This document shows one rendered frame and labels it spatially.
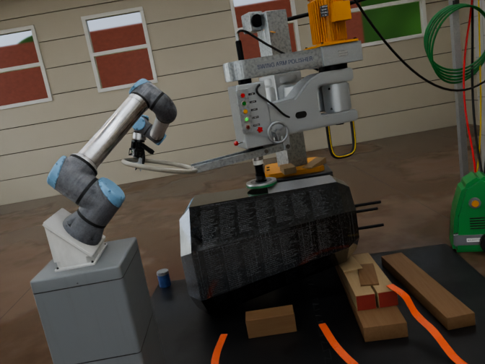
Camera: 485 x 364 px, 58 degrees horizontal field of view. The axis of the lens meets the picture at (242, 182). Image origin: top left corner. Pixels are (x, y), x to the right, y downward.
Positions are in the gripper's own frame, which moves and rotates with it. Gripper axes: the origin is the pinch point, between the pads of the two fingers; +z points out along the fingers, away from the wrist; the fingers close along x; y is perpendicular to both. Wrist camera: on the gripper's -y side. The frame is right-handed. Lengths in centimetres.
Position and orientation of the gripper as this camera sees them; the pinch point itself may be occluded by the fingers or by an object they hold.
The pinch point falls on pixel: (138, 169)
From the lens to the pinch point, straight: 311.2
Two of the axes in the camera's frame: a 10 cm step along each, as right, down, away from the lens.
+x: 7.2, 1.9, -6.7
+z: -1.4, 9.8, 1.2
